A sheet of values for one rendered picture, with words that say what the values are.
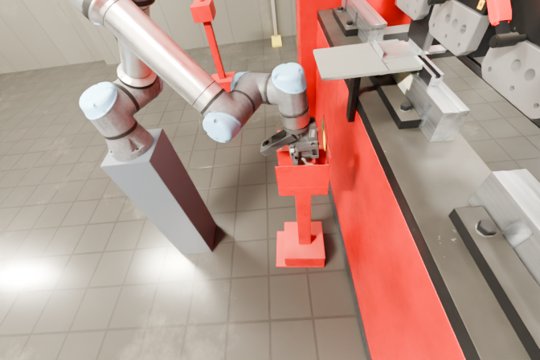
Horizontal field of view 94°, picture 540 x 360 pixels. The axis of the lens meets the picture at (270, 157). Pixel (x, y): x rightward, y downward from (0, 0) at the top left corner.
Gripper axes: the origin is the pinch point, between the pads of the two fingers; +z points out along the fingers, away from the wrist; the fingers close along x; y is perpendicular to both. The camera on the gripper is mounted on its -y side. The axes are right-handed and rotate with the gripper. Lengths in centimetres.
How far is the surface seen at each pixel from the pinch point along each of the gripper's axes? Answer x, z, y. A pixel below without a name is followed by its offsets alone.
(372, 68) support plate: 12.4, -24.9, 23.9
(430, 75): 7.2, -23.3, 36.8
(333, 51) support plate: 24.6, -25.6, 15.2
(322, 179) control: -5.0, -0.4, 7.6
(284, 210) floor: 30, 72, -16
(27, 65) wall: 273, 34, -380
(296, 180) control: -5.0, -1.1, -0.2
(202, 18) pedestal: 169, -4, -72
